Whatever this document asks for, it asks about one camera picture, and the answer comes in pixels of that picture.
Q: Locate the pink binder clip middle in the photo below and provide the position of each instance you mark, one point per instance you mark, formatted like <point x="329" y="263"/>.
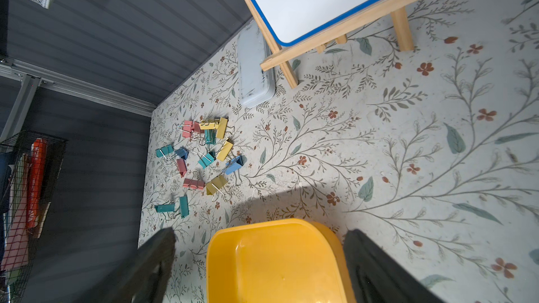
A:
<point x="182" y="167"/>

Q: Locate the wooden easel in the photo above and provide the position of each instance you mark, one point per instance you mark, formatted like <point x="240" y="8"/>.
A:
<point x="281" y="55"/>

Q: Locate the blue binder clip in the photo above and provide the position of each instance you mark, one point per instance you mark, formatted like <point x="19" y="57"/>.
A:
<point x="182" y="153"/>
<point x="235" y="164"/>

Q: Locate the light blue plastic case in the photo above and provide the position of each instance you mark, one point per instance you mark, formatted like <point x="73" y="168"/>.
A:
<point x="255" y="85"/>

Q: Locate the yellow storage box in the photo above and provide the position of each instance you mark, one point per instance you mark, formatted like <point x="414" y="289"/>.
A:
<point x="288" y="260"/>

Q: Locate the pink binder clip top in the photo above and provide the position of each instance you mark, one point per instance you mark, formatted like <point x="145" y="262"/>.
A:
<point x="187" y="129"/>

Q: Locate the pink binder clip lower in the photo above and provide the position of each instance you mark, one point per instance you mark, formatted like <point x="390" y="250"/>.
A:
<point x="193" y="184"/>

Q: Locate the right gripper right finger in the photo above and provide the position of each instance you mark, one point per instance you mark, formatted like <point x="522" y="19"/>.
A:
<point x="376" y="277"/>

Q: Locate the pink binder clip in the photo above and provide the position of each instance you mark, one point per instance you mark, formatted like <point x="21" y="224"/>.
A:
<point x="187" y="129"/>
<point x="182" y="167"/>
<point x="193" y="184"/>

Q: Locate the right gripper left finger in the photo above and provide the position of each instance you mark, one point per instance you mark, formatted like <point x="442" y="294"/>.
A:
<point x="141" y="278"/>

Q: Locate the yellow binder clip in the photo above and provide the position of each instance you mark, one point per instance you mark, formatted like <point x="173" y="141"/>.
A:
<point x="224" y="150"/>

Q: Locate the black wire side basket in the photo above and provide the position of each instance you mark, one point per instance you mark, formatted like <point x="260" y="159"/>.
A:
<point x="18" y="244"/>

